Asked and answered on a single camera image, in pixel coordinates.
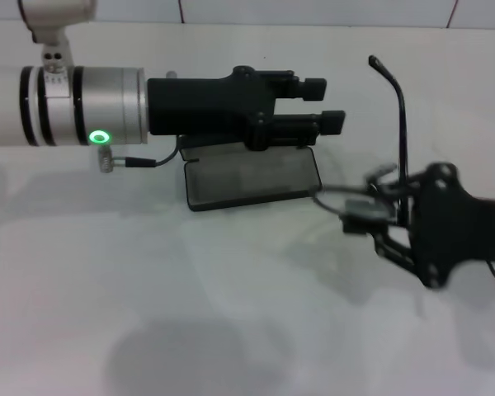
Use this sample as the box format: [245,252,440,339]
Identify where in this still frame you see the left wrist camera housing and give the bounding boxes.
[18,0,97,75]

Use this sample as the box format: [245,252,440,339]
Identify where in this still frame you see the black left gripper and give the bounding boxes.
[147,66,328,136]

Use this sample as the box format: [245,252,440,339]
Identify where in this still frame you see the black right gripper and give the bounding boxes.
[342,163,495,289]

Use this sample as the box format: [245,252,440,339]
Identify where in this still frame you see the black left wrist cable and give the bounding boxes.
[114,138,181,168]

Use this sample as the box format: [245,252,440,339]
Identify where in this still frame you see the black thin-frame glasses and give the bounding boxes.
[313,55,412,226]

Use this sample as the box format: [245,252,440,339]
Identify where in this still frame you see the black glasses case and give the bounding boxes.
[177,134,323,213]

